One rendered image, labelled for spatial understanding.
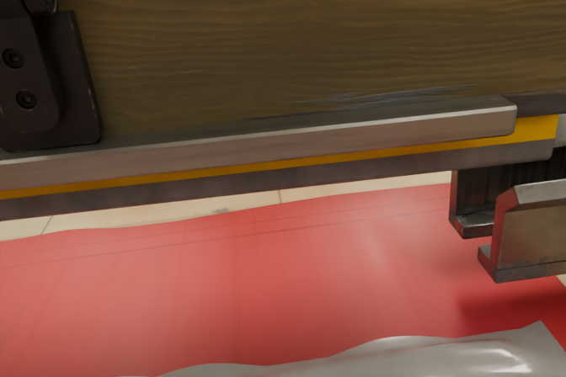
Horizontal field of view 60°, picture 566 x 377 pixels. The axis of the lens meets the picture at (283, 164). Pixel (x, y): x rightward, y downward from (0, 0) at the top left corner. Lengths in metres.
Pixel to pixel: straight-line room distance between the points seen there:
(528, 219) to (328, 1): 0.13
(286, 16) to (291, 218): 0.19
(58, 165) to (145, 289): 0.14
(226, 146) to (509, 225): 0.13
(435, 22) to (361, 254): 0.16
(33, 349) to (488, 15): 0.25
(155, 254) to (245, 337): 0.10
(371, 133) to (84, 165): 0.09
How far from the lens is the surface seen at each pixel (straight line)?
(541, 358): 0.24
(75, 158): 0.16
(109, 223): 0.36
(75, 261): 0.34
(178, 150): 0.16
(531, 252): 0.24
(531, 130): 0.21
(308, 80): 0.16
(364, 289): 0.27
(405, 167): 0.20
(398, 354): 0.23
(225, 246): 0.31
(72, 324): 0.29
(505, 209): 0.22
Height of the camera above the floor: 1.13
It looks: 26 degrees down
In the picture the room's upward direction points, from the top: 6 degrees counter-clockwise
